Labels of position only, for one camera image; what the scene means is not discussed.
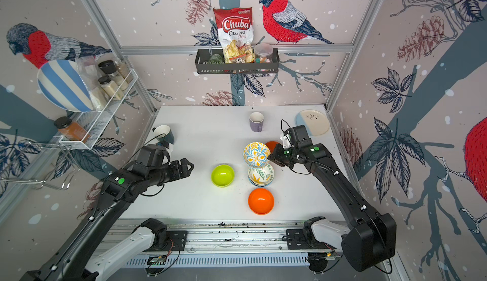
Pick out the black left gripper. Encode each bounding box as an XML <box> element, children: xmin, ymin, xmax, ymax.
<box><xmin>149</xmin><ymin>155</ymin><xmax>196</xmax><ymax>186</ymax></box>

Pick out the yellow flower bowl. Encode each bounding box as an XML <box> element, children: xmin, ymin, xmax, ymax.
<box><xmin>247</xmin><ymin>163</ymin><xmax>275</xmax><ymax>183</ymax></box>

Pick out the blue yellow patterned bowl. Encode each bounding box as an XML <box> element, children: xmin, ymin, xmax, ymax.
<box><xmin>243</xmin><ymin>142</ymin><xmax>271</xmax><ymax>169</ymax></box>

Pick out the green leaf bowl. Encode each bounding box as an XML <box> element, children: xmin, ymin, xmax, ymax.
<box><xmin>249</xmin><ymin>179</ymin><xmax>273</xmax><ymax>187</ymax></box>
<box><xmin>251</xmin><ymin>182</ymin><xmax>270</xmax><ymax>187</ymax></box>

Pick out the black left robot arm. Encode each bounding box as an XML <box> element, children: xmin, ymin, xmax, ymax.
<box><xmin>21</xmin><ymin>145</ymin><xmax>194</xmax><ymax>280</ymax></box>

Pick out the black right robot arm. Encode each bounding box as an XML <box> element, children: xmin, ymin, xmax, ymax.
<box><xmin>269</xmin><ymin>125</ymin><xmax>397</xmax><ymax>272</ymax></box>

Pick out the small orange bowl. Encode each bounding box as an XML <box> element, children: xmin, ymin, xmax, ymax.
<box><xmin>265</xmin><ymin>141</ymin><xmax>280</xmax><ymax>153</ymax></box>

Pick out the lime green bowl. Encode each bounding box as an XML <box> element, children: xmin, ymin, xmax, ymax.
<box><xmin>211</xmin><ymin>164</ymin><xmax>235</xmax><ymax>188</ymax></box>

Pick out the dark green mug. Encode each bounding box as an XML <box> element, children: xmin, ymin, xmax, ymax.
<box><xmin>152</xmin><ymin>125</ymin><xmax>175</xmax><ymax>148</ymax></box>

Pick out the purple mug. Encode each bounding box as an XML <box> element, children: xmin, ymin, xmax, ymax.
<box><xmin>249</xmin><ymin>112</ymin><xmax>265</xmax><ymax>133</ymax></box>

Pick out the blue cream plate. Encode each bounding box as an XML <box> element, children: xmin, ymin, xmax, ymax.
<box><xmin>295</xmin><ymin>110</ymin><xmax>330</xmax><ymax>136</ymax></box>

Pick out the large orange bowl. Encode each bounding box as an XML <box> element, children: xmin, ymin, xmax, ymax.
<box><xmin>248</xmin><ymin>188</ymin><xmax>275</xmax><ymax>215</ymax></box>

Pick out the clear lidded candy jar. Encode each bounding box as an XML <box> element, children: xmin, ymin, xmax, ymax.
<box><xmin>254</xmin><ymin>43</ymin><xmax>273</xmax><ymax>63</ymax></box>

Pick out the beige spice jar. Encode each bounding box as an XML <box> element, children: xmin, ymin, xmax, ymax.
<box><xmin>98</xmin><ymin>75</ymin><xmax>124</xmax><ymax>101</ymax></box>

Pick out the green glass jar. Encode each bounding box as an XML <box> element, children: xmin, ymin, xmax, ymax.
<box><xmin>208</xmin><ymin>53</ymin><xmax>225</xmax><ymax>64</ymax></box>

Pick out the orange spice jar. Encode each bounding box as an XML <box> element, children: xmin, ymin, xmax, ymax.
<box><xmin>54</xmin><ymin>116</ymin><xmax>91</xmax><ymax>143</ymax></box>

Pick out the black lid spice jar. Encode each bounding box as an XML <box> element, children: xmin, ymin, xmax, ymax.
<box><xmin>98</xmin><ymin>60</ymin><xmax>129</xmax><ymax>91</ymax></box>

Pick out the red cassava chips bag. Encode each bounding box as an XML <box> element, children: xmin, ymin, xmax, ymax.
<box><xmin>213</xmin><ymin>8</ymin><xmax>255</xmax><ymax>64</ymax></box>

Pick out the blue striped plate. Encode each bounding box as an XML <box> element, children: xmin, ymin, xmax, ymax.
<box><xmin>37</xmin><ymin>60</ymin><xmax>94</xmax><ymax>112</ymax></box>

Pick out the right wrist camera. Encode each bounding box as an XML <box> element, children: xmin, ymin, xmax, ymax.
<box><xmin>280</xmin><ymin>133</ymin><xmax>292</xmax><ymax>149</ymax></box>

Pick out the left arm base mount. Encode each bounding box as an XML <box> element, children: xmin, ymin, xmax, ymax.
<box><xmin>140</xmin><ymin>218</ymin><xmax>188</xmax><ymax>252</ymax></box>

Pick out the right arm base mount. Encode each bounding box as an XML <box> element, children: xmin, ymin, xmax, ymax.
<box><xmin>282</xmin><ymin>216</ymin><xmax>341</xmax><ymax>251</ymax></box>

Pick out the black wall basket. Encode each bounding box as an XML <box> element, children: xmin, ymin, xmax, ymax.
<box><xmin>195</xmin><ymin>48</ymin><xmax>280</xmax><ymax>74</ymax></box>

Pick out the clear wall shelf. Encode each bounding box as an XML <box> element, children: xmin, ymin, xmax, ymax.
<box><xmin>59</xmin><ymin>58</ymin><xmax>138</xmax><ymax>150</ymax></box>

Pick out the wire hook rack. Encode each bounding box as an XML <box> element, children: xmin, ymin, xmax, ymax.
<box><xmin>1</xmin><ymin>140</ymin><xmax>81</xmax><ymax>190</ymax></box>

